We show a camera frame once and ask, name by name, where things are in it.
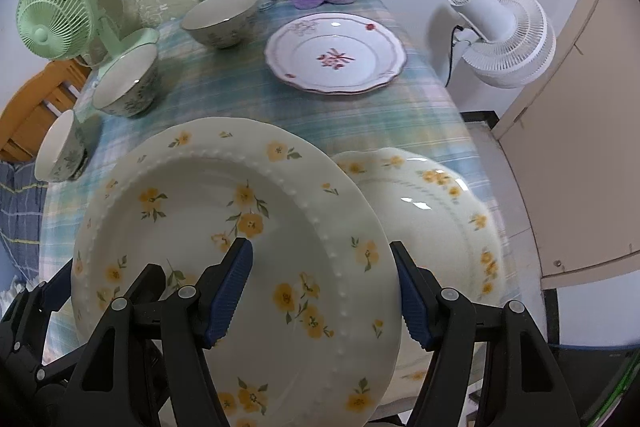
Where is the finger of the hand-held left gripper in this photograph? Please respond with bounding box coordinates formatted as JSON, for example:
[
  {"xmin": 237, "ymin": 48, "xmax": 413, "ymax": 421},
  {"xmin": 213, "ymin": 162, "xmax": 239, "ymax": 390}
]
[{"xmin": 40, "ymin": 264, "xmax": 77, "ymax": 319}]

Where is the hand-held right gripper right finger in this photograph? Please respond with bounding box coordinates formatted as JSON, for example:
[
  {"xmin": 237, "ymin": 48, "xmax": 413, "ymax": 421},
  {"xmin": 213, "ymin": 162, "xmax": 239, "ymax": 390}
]
[{"xmin": 390, "ymin": 241, "xmax": 583, "ymax": 427}]

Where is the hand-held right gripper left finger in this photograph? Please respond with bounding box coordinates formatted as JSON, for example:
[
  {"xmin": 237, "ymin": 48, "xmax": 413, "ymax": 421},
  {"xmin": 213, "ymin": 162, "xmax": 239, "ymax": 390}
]
[{"xmin": 65, "ymin": 237, "xmax": 254, "ymax": 427}]

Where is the scalloped yellow flower plate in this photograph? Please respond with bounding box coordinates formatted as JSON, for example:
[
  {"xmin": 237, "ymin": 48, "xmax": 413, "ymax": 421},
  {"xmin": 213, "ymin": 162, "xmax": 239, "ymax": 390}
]
[{"xmin": 332, "ymin": 147, "xmax": 507, "ymax": 408}]

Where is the beaded yellow flower plate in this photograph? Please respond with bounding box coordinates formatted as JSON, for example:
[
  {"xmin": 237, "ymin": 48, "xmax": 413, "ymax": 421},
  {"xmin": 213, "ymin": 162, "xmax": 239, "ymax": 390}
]
[{"xmin": 71, "ymin": 117, "xmax": 402, "ymax": 427}]

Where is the ceramic floral bowl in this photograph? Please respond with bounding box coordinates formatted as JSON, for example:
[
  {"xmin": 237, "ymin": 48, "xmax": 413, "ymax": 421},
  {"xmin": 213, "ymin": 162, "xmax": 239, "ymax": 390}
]
[
  {"xmin": 34, "ymin": 109, "xmax": 91, "ymax": 182},
  {"xmin": 180, "ymin": 0, "xmax": 261, "ymax": 49},
  {"xmin": 91, "ymin": 43, "xmax": 161, "ymax": 118}
]

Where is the blue plaid cloth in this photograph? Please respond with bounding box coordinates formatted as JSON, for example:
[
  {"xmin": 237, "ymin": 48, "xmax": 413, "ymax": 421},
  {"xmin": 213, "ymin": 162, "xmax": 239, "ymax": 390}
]
[{"xmin": 0, "ymin": 159, "xmax": 51, "ymax": 288}]

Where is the wooden chair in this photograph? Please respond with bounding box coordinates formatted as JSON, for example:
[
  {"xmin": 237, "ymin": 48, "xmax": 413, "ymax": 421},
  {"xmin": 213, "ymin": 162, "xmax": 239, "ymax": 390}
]
[{"xmin": 0, "ymin": 59, "xmax": 93, "ymax": 162}]

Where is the plaid tablecloth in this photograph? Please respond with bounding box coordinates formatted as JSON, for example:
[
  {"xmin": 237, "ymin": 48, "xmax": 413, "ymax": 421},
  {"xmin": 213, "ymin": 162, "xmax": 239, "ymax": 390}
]
[{"xmin": 37, "ymin": 0, "xmax": 523, "ymax": 427}]

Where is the beige door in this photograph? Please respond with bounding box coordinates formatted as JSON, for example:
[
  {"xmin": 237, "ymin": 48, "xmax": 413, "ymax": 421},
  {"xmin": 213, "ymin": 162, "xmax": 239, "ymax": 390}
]
[{"xmin": 492, "ymin": 0, "xmax": 640, "ymax": 290}]

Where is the red flower plate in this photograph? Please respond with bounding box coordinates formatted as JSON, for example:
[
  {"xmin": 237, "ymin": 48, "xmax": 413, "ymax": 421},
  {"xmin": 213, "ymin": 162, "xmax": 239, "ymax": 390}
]
[{"xmin": 264, "ymin": 13, "xmax": 407, "ymax": 96}]

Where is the green desk fan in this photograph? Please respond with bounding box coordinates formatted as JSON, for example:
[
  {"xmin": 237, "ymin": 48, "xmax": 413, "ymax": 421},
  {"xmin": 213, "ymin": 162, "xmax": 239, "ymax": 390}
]
[{"xmin": 15, "ymin": 0, "xmax": 162, "ymax": 128}]

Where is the white fan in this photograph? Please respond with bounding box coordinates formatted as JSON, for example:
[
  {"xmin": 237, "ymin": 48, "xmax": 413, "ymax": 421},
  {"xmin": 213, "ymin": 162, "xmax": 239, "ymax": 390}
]
[{"xmin": 446, "ymin": 0, "xmax": 557, "ymax": 88}]

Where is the black fan cable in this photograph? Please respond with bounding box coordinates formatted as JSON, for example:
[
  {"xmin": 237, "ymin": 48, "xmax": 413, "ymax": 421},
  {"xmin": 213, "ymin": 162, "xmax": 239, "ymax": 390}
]
[{"xmin": 444, "ymin": 24, "xmax": 463, "ymax": 88}]

